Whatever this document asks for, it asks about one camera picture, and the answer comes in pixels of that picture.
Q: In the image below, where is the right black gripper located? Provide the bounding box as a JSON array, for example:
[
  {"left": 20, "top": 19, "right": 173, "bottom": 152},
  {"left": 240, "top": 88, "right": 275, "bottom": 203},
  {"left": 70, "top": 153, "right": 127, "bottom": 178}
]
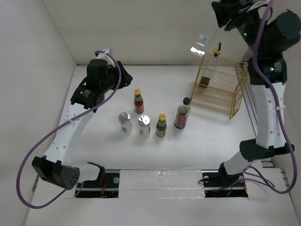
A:
[{"left": 213, "top": 0, "right": 269, "bottom": 56}]

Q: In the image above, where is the clear liquid glass bottle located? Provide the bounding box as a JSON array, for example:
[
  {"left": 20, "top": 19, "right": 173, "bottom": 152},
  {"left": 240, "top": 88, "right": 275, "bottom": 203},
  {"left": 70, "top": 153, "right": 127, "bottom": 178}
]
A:
[{"left": 190, "top": 9, "right": 219, "bottom": 57}]

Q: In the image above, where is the red label soy sauce bottle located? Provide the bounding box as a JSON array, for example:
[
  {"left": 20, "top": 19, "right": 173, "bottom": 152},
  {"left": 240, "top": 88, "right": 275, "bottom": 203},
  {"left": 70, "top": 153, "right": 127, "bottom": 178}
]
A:
[{"left": 174, "top": 97, "right": 191, "bottom": 129}]

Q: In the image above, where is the dark sauce glass bottle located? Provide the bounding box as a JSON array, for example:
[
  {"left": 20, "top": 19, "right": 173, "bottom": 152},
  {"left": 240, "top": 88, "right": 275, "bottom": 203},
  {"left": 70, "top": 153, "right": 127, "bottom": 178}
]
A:
[{"left": 198, "top": 42, "right": 223, "bottom": 89}]

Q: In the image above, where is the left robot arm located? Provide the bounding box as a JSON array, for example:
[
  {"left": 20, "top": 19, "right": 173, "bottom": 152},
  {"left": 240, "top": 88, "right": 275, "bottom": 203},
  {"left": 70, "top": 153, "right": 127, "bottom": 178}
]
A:
[{"left": 32, "top": 59, "right": 133, "bottom": 190}]

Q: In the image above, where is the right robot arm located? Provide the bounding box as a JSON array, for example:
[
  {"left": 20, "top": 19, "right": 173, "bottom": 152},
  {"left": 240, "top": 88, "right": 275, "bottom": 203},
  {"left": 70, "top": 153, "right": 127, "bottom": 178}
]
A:
[{"left": 212, "top": 0, "right": 301, "bottom": 186}]

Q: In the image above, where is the yellow cap sauce bottle rear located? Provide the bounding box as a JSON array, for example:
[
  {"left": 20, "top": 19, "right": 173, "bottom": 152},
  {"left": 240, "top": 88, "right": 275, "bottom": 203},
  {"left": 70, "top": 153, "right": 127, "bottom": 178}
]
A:
[{"left": 134, "top": 89, "right": 144, "bottom": 113}]

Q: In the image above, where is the yellow cap sauce bottle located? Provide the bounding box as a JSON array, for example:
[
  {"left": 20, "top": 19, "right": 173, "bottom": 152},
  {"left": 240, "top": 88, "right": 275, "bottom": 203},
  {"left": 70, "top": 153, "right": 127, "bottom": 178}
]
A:
[
  {"left": 134, "top": 89, "right": 144, "bottom": 113},
  {"left": 156, "top": 113, "right": 167, "bottom": 137}
]

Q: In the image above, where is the silver lid shaker right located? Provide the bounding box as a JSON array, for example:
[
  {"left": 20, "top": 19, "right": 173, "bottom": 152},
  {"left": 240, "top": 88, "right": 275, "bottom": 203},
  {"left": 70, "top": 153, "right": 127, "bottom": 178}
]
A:
[{"left": 138, "top": 115, "right": 151, "bottom": 137}]

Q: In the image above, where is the silver lid shaker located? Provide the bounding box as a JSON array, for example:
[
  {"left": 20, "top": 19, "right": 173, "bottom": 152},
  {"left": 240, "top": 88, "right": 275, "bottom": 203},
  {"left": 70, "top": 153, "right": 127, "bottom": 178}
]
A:
[
  {"left": 138, "top": 115, "right": 151, "bottom": 137},
  {"left": 119, "top": 112, "right": 133, "bottom": 135}
]

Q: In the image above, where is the silver lid shaker left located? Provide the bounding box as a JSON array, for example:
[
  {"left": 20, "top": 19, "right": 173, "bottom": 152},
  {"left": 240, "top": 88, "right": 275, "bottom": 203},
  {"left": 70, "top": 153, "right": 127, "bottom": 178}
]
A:
[{"left": 119, "top": 112, "right": 133, "bottom": 135}]

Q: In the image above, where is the yellow cap sauce bottle front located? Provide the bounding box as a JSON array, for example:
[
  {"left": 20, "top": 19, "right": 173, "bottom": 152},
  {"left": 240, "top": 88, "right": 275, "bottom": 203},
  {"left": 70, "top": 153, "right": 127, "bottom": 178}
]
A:
[{"left": 156, "top": 113, "right": 167, "bottom": 137}]

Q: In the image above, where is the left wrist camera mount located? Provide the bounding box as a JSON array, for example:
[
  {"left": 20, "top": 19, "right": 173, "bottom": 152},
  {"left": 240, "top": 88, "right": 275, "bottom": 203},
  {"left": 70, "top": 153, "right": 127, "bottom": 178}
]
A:
[{"left": 95, "top": 47, "right": 114, "bottom": 65}]

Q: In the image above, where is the yellow wire rack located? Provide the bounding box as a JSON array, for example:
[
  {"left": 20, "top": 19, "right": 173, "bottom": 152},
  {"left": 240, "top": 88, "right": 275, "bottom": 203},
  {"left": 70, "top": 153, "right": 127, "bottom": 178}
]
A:
[{"left": 190, "top": 56, "right": 249, "bottom": 118}]

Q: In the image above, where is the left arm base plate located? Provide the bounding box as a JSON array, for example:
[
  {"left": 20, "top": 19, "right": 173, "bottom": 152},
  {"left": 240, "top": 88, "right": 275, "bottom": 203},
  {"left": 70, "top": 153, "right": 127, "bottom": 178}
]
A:
[{"left": 75, "top": 171, "right": 120, "bottom": 199}]

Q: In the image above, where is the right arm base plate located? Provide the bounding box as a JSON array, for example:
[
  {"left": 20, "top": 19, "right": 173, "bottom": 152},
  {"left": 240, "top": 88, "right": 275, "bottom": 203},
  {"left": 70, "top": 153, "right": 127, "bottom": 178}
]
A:
[{"left": 198, "top": 170, "right": 248, "bottom": 198}]

